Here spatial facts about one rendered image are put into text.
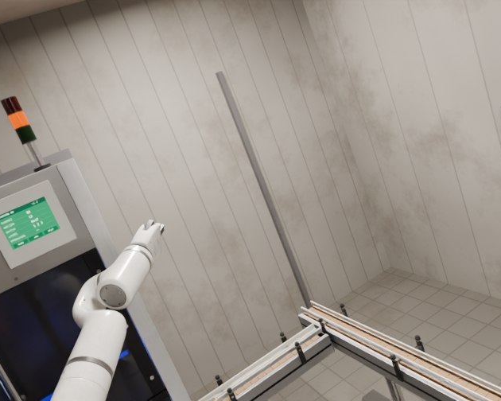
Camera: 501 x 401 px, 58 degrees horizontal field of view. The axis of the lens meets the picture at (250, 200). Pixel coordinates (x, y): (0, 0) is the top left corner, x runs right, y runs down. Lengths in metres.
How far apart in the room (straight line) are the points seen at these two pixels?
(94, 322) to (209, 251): 2.79
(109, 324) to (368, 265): 3.75
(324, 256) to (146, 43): 2.34
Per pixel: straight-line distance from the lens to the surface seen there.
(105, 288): 1.07
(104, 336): 0.96
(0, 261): 1.62
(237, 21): 3.93
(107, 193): 3.50
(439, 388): 1.80
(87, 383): 0.90
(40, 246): 1.60
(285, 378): 2.17
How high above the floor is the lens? 2.10
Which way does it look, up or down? 13 degrees down
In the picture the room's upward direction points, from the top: 22 degrees counter-clockwise
